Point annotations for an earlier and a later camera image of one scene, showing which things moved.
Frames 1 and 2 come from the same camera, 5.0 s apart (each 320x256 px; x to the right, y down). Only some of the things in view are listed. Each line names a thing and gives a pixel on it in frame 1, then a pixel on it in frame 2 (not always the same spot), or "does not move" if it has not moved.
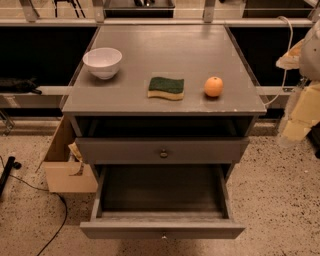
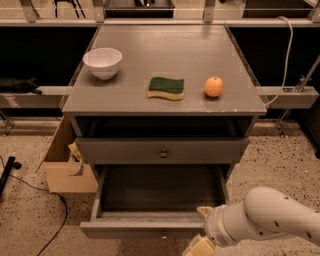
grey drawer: [163, 150] does not move
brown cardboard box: [64, 170] does not move
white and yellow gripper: [310, 58] to [214, 226]
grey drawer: [160, 201] does not move
